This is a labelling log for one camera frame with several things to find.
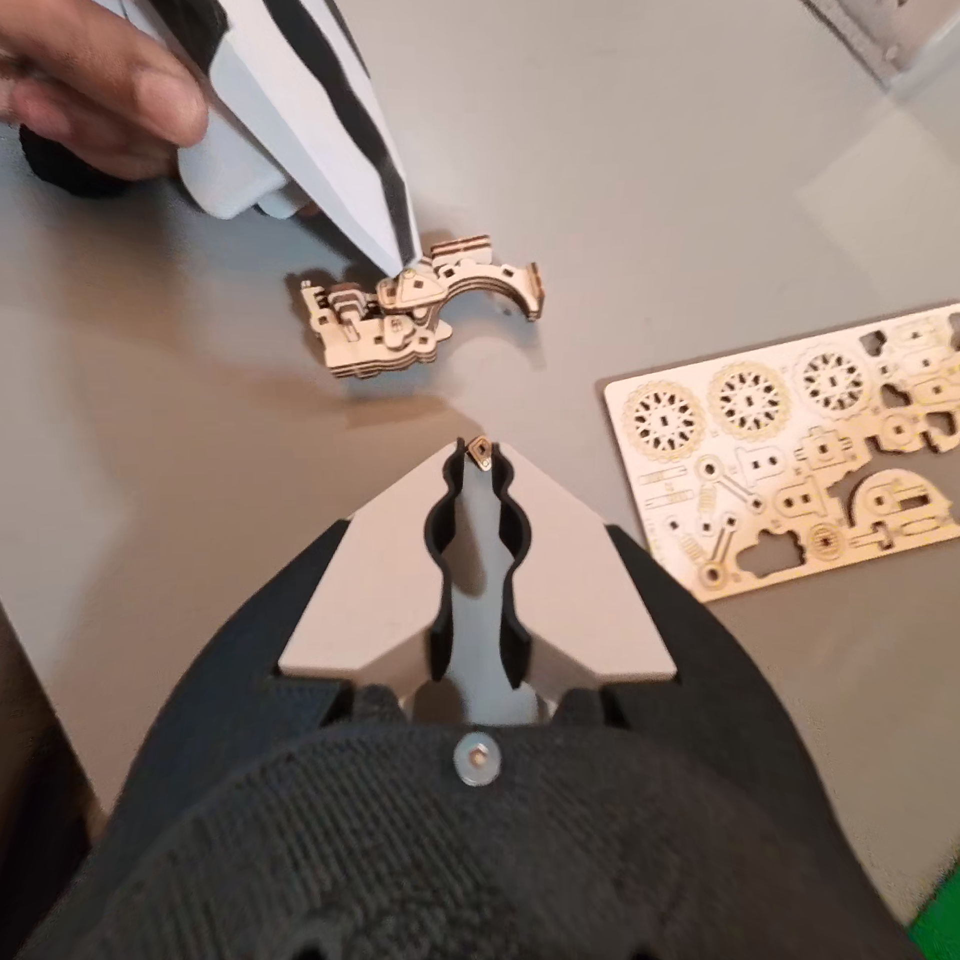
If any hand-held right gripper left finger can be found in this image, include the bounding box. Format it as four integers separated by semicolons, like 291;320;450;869
277;441;462;711

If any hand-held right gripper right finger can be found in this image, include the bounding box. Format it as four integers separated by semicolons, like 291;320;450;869
491;442;678;715

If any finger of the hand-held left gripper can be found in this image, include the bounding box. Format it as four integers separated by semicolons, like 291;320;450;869
208;0;411;279
270;0;423;265

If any wooden puzzle model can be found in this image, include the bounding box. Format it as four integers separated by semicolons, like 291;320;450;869
286;234;545;380

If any person's left hand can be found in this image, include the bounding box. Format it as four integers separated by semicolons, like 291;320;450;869
0;0;211;181

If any wooden gear parts sheet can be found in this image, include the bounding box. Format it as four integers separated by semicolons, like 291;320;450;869
603;301;960;605

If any green plastic bin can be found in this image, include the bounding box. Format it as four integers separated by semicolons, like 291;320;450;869
903;862;960;960

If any puzzle instruction booklet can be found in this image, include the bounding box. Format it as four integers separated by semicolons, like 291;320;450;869
798;0;960;95

